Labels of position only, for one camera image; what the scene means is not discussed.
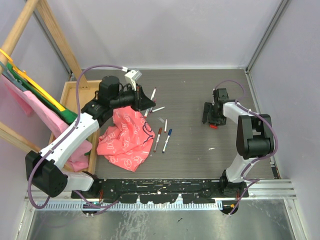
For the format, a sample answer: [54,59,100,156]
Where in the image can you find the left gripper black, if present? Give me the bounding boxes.
[110,82,155,112]

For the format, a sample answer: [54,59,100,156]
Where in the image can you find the white pen brown cap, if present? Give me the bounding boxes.
[153,127,163,153]

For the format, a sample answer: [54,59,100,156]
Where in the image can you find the short white pen red tip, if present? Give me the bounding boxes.
[150,87,157,100]

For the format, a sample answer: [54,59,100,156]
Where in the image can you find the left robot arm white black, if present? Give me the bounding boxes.
[25,76,156,198]

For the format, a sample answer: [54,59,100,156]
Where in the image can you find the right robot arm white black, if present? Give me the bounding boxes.
[202,88,277,197]

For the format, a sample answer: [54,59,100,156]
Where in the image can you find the white pen lying crosswise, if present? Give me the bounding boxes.
[151,106,165,113]

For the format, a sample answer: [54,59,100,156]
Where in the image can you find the short white pen beside cloth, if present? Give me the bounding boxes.
[164,119,168,133]

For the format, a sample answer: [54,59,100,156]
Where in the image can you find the coral patterned cloth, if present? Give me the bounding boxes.
[96,106,155,172]

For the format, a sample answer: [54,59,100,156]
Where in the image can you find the wooden rack base tray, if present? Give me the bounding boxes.
[60,80,101,174]

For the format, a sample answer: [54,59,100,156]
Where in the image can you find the green garment on hanger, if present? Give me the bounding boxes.
[6,63,78,125]

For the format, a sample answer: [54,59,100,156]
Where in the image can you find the pink garment on hanger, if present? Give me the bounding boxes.
[0,75,92,172]

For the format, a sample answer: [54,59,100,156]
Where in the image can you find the yellow hanger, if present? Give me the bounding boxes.
[0,49,65,112]

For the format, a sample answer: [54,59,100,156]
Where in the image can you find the aluminium corner profile left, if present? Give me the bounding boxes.
[34,0,74,81]

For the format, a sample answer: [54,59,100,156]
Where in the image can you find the aluminium corner profile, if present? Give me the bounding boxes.
[34,0,74,81]
[244,0,293,74]

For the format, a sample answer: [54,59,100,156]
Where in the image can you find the aluminium corner profile right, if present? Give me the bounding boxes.
[244,0,293,74]

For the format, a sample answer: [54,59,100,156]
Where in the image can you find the grey-blue hanger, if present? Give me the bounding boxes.
[0,62,27,92]

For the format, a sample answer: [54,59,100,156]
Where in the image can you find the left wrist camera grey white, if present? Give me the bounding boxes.
[124,69,142,88]

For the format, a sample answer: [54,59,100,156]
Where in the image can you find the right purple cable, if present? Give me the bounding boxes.
[213,79,279,216]

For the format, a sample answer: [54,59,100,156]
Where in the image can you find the aluminium rail front edge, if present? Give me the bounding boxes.
[248,179,297,200]

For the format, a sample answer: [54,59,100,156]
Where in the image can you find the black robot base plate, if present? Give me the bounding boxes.
[79,179,247,204]

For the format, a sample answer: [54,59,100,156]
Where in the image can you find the wooden clothes rack frame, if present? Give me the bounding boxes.
[0,0,90,153]

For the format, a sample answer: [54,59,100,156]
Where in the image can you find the slotted cable duct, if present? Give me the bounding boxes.
[42,201,223,211]

